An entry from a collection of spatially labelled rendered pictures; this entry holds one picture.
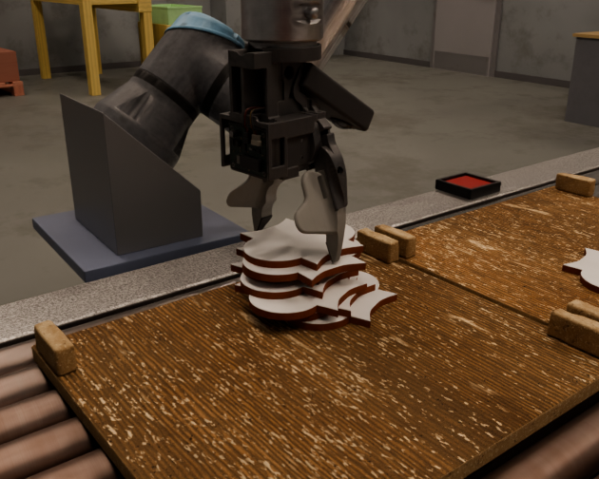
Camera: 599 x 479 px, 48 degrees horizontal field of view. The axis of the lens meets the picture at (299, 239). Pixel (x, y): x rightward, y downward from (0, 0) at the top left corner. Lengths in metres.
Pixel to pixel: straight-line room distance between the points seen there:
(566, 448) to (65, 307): 0.52
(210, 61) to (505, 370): 0.66
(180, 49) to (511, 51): 8.17
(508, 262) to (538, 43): 8.08
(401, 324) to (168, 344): 0.22
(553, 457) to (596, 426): 0.06
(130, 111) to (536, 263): 0.61
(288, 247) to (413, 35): 9.64
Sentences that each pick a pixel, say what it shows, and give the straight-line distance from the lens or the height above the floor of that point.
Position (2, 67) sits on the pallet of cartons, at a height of 0.31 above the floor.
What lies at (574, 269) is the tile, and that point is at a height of 0.94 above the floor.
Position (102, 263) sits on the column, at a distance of 1.01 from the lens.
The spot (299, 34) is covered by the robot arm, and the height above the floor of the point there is 1.21.
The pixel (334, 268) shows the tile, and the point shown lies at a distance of 0.67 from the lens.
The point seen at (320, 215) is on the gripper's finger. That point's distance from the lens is 0.65.
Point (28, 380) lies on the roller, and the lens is 0.67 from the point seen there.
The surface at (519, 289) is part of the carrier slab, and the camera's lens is 0.78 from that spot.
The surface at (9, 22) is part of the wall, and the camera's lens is 9.66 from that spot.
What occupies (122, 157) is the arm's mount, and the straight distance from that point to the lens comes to 0.99.
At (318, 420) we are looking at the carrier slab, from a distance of 0.54.
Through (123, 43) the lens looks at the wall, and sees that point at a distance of 10.11.
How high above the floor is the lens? 1.26
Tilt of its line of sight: 22 degrees down
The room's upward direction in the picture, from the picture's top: straight up
